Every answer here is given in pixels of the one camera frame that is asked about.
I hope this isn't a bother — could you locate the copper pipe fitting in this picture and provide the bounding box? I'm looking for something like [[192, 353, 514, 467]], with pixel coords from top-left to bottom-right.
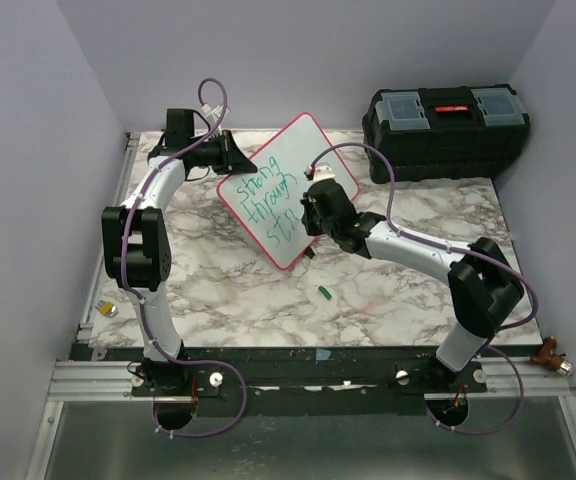
[[529, 336, 573, 376]]

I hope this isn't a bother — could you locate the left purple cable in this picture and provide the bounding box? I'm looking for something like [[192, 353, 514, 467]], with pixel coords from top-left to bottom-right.
[[120, 77, 249, 440]]

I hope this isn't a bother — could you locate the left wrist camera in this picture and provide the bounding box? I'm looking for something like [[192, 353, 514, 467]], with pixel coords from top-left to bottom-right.
[[200, 103, 230, 123]]

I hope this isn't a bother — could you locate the green marker cap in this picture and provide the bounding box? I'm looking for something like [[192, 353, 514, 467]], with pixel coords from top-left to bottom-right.
[[318, 286, 332, 300]]

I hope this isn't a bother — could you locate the aluminium frame rail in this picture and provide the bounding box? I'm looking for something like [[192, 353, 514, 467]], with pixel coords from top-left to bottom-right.
[[47, 132, 142, 401]]

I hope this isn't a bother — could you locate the black toolbox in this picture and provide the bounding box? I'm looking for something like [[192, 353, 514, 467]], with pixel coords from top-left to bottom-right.
[[361, 84, 530, 184]]

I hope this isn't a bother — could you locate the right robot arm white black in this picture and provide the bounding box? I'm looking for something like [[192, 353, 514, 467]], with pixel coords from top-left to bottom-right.
[[301, 179, 524, 392]]

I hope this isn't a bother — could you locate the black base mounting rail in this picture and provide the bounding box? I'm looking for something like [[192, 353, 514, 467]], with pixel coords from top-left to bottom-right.
[[67, 344, 489, 417]]

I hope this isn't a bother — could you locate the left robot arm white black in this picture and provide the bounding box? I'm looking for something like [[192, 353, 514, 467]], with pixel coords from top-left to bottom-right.
[[101, 104, 257, 395]]

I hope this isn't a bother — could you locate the small yellow connector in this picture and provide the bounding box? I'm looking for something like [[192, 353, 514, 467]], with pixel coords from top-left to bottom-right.
[[95, 300, 118, 318]]

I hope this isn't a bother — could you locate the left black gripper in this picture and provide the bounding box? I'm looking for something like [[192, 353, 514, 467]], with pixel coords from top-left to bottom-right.
[[189, 130, 257, 176]]

